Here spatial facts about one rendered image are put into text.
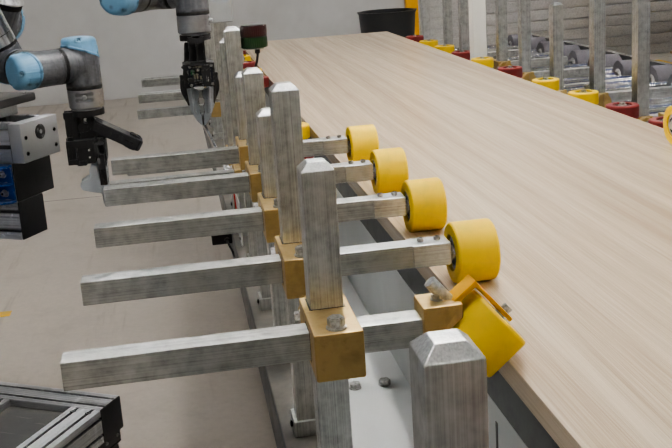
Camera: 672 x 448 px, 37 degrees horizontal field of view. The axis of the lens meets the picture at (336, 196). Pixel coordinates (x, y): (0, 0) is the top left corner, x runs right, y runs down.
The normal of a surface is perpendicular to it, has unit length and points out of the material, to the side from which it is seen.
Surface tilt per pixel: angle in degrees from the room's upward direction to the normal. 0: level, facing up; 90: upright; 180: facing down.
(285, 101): 90
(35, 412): 0
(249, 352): 90
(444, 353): 45
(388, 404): 0
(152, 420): 0
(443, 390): 90
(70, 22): 90
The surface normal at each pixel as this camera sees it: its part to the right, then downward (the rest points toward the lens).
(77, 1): 0.16, 0.23
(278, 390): -0.07, -0.97
